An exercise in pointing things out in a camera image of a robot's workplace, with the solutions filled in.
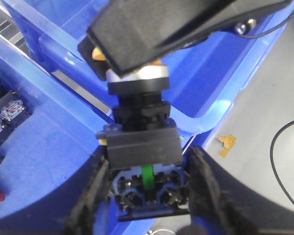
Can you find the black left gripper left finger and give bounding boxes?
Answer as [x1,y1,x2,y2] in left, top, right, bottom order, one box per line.
[0,145,111,235]

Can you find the right blue plastic bin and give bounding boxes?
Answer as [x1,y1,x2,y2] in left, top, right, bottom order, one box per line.
[0,0,289,137]

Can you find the green push button switch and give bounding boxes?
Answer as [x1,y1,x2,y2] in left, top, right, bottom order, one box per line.
[0,79,32,128]

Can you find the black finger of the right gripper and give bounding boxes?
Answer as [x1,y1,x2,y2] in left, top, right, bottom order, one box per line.
[77,0,290,80]

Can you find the black cable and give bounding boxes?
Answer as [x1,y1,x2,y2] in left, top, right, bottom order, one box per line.
[269,117,294,216]

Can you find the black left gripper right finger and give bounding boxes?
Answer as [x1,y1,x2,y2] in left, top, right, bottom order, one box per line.
[185,145,294,235]

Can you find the blue plastic bin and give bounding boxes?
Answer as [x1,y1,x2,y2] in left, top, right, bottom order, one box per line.
[0,0,289,137]
[0,31,196,235]

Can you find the yellow tape pieces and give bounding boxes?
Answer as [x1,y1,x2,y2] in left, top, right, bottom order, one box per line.
[219,134,237,158]

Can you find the left blue plastic bin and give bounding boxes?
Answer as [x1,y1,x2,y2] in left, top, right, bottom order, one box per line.
[0,31,196,235]

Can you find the yellow push button switch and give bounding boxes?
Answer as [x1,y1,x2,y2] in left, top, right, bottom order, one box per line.
[98,60,189,221]

